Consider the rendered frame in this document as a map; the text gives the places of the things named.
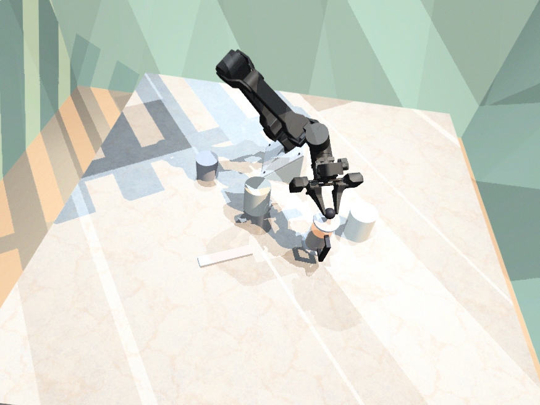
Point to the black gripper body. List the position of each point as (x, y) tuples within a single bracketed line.
[(298, 183)]

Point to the white cylinder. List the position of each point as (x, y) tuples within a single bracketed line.
[(360, 221), (257, 196)]

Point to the french press coffee maker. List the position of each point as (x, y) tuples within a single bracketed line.
[(316, 240)]

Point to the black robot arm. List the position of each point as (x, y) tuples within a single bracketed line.
[(279, 122)]

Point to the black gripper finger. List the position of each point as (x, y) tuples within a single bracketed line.
[(316, 194), (336, 196)]

